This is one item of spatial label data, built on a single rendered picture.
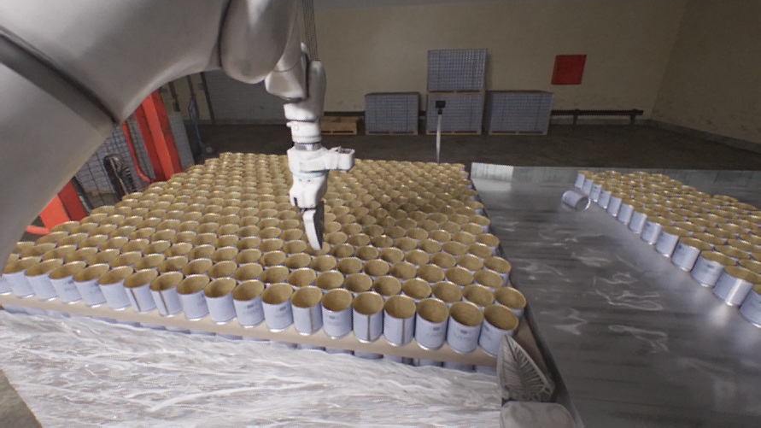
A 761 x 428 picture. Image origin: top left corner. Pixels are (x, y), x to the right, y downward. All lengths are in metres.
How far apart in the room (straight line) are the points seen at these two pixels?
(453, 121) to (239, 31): 7.89
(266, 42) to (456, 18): 9.47
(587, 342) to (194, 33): 0.86
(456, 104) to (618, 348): 7.42
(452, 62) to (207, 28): 7.76
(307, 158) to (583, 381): 0.70
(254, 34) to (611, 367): 0.83
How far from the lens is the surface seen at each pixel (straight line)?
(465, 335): 0.67
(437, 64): 7.90
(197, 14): 0.20
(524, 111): 8.37
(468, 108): 8.07
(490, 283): 0.83
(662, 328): 1.00
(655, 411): 0.82
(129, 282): 0.95
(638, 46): 11.22
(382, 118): 8.01
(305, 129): 0.58
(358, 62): 9.73
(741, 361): 1.03
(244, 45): 0.23
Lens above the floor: 1.66
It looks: 23 degrees down
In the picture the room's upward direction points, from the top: 1 degrees counter-clockwise
